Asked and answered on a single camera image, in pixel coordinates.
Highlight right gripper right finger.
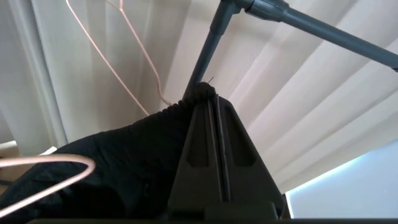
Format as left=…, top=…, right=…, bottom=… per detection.
left=215, top=94, right=286, bottom=219

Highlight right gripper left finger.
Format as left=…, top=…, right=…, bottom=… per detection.
left=167, top=92, right=223, bottom=219

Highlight black shorts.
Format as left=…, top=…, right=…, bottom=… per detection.
left=0, top=81, right=218, bottom=220

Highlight pink clothes hanger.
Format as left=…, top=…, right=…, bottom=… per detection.
left=65, top=0, right=174, bottom=116
left=0, top=154, right=97, bottom=218

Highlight black clothes rack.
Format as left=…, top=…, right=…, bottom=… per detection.
left=182, top=0, right=398, bottom=97

